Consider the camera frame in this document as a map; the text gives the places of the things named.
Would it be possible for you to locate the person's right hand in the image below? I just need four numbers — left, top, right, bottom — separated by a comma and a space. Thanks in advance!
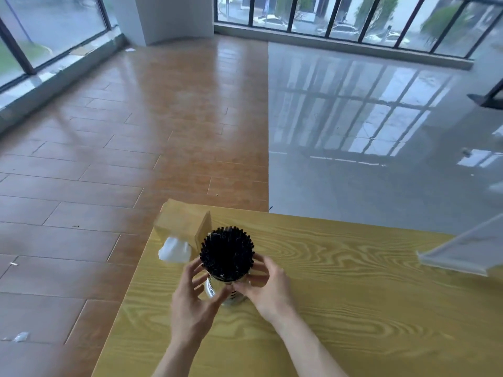
232, 253, 298, 325

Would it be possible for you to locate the person's left hand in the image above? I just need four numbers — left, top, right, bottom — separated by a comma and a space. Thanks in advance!
170, 257, 233, 346

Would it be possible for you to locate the bundle of black chopsticks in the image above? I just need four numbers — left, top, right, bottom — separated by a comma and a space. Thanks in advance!
199, 226, 255, 281

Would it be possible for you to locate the white tissue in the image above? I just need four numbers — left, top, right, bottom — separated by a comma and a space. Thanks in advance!
158, 236, 192, 264

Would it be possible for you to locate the wooden tissue box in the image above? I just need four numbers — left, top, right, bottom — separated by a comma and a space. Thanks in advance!
153, 202, 214, 252

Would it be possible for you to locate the white acrylic sign stand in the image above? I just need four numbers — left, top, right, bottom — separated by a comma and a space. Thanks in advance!
416, 214, 503, 278

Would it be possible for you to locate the person's right forearm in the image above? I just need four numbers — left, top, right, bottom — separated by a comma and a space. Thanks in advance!
273, 309, 348, 377

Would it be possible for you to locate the black framed barred window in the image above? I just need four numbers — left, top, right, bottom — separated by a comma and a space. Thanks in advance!
214, 0, 503, 59

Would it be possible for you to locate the black furniture base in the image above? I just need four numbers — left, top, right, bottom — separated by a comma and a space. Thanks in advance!
466, 78, 503, 111

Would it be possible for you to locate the black framed side window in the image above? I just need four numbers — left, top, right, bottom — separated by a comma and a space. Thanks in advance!
0, 0, 118, 93

